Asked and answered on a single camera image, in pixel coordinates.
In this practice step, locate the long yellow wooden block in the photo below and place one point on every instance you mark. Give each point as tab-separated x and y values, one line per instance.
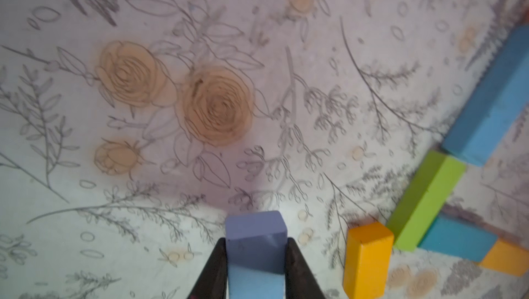
507	258

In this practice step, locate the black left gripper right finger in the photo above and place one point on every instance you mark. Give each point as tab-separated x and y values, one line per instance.
300	282

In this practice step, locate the short yellow wooden block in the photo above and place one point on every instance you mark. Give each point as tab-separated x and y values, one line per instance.
367	260

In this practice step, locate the teal wooden block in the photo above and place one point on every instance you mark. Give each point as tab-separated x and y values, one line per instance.
459	238

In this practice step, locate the green wooden block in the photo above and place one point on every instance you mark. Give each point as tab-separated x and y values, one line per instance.
433	182

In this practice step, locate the light blue wooden block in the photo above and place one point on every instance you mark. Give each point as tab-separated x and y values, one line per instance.
494	105

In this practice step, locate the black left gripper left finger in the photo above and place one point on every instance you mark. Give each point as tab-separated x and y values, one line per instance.
212	282

